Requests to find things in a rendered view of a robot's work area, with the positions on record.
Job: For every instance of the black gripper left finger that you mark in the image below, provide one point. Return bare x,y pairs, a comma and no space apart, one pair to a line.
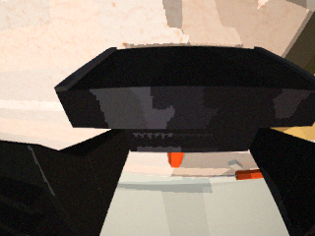
80,180

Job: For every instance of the wooden floor panel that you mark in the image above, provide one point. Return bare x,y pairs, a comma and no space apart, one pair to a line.
303,54

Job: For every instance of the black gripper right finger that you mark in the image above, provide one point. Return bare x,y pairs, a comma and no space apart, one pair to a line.
288,165

